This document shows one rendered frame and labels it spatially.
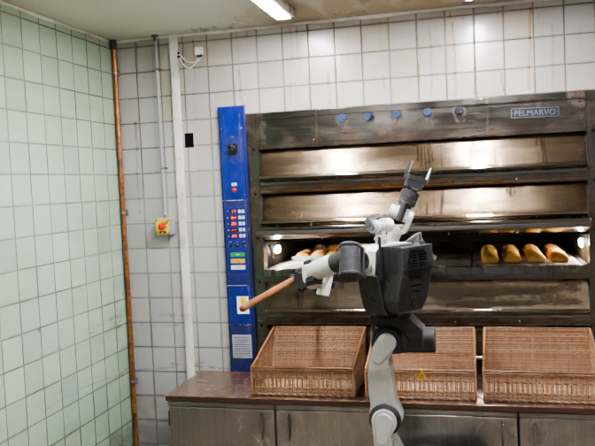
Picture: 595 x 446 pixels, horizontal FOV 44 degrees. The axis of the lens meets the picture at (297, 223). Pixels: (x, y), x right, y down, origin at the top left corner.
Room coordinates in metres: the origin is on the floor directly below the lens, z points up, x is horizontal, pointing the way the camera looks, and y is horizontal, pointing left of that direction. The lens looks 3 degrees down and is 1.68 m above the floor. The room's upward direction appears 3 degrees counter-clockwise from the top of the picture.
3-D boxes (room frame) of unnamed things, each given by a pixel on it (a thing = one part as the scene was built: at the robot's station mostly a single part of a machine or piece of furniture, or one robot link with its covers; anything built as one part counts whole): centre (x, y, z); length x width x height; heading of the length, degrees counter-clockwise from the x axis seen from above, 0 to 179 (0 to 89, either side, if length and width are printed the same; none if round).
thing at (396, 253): (3.20, -0.41, 1.26); 0.34 x 0.30 x 0.36; 130
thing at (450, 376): (3.80, -0.62, 0.72); 0.56 x 0.49 x 0.28; 77
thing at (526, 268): (4.09, -0.67, 1.16); 1.80 x 0.06 x 0.04; 76
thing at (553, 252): (4.35, -1.34, 1.21); 0.61 x 0.48 x 0.06; 166
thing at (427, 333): (3.21, -0.45, 1.00); 0.28 x 0.13 x 0.18; 75
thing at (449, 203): (4.06, -0.67, 1.54); 1.79 x 0.11 x 0.19; 76
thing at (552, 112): (4.09, -0.67, 1.99); 1.80 x 0.08 x 0.21; 76
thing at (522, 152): (4.06, -0.67, 1.80); 1.79 x 0.11 x 0.19; 76
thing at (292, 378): (3.94, -0.04, 0.72); 0.56 x 0.49 x 0.28; 76
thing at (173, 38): (4.39, 0.69, 1.45); 0.05 x 0.02 x 2.30; 76
